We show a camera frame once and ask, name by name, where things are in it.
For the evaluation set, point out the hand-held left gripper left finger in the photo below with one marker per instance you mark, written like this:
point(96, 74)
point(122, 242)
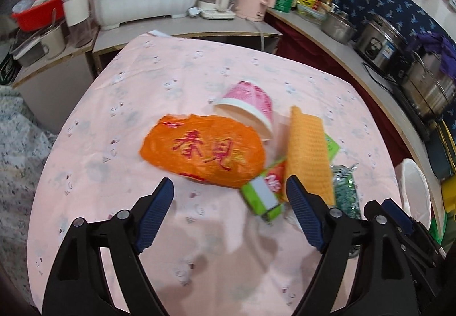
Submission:
point(156, 216)

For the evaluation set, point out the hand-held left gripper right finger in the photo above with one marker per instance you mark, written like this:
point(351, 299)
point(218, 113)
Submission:
point(306, 216)

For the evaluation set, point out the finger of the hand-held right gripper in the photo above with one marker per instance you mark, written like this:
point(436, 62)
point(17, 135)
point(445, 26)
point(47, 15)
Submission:
point(393, 212)
point(372, 209)

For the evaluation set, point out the white lined waste bin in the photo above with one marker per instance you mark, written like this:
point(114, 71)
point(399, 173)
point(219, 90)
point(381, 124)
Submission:
point(413, 187)

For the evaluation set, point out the dark green patterned packet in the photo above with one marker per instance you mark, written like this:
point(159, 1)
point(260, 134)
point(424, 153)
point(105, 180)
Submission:
point(343, 191)

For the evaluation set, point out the orange snack packet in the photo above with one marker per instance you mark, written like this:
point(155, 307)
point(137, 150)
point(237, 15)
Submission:
point(276, 177)

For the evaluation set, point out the small light green carton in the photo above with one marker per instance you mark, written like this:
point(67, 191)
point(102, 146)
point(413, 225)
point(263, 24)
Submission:
point(260, 198)

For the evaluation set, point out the orange waffle cloth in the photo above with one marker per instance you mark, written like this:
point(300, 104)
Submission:
point(306, 145)

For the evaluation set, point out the bright green packet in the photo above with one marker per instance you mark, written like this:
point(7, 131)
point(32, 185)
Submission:
point(332, 148)

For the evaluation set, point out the orange red-printed plastic bag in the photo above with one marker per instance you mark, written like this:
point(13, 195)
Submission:
point(199, 152)

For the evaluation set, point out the pink paper cup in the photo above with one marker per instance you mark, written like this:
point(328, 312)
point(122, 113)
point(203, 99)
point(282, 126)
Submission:
point(249, 98)

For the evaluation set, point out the green cloth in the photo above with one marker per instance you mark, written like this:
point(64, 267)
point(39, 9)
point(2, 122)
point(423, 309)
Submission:
point(434, 230)

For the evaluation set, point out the yellow electric pot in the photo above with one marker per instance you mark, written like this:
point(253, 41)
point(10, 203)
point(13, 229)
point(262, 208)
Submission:
point(449, 194)

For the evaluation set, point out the black induction cooker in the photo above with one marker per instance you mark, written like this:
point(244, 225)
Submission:
point(416, 118)

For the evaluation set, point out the grey curved counter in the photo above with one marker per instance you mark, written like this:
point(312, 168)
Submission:
point(374, 95)

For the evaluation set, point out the pink printed tablecloth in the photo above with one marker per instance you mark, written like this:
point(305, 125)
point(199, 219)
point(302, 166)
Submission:
point(124, 105)

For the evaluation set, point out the large steel steamer pot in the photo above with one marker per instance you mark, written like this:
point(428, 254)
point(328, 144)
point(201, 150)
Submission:
point(427, 88)

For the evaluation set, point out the grey floral blanket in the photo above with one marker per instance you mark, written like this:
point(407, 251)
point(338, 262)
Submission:
point(21, 159)

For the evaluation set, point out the steel rice cooker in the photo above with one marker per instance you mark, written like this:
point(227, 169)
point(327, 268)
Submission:
point(381, 45)

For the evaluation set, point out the red cloth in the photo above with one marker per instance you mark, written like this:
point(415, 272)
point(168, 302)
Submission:
point(320, 52)

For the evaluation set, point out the purple towel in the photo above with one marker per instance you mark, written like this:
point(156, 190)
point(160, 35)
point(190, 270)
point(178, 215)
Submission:
point(445, 52)

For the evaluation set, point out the grey low cabinet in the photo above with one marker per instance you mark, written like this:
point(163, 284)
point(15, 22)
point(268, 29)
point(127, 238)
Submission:
point(160, 36)

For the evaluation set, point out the small steel lidded pot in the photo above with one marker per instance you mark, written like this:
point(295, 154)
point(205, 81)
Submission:
point(338, 29)

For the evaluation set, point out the clear food container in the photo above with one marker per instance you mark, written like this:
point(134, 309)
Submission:
point(310, 14)

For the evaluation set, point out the white lidded mug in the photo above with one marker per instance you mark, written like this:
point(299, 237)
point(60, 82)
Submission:
point(53, 40)

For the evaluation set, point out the white power plug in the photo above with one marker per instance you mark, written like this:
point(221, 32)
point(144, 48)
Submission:
point(194, 11)

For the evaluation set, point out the red-brown sauce bottle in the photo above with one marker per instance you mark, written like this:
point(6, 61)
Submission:
point(328, 0)

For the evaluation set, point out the white canister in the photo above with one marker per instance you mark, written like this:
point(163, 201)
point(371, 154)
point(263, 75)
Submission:
point(74, 6)

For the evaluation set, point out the red plastic basin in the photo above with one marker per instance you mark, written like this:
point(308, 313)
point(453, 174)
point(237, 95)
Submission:
point(26, 19)

